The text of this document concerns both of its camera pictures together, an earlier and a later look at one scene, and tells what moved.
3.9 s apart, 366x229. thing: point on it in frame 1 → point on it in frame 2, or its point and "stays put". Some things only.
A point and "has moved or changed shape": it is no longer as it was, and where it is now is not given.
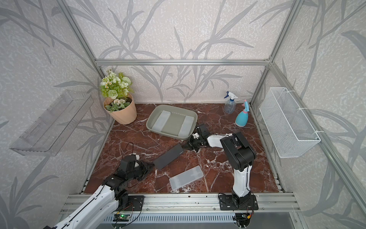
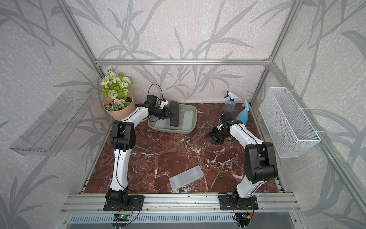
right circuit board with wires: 243,219 stays put
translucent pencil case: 186,127 has moved or changed shape
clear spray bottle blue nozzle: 229,105 stays put
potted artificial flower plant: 119,101 stays put
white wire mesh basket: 291,132 stays put
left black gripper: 145,169 → 166,115
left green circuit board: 121,217 stays put
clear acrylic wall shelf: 47,136 stays put
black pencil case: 171,153 → 174,120
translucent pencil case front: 186,177 stays put
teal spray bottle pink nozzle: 242,118 stays put
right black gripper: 189,145 → 212,134
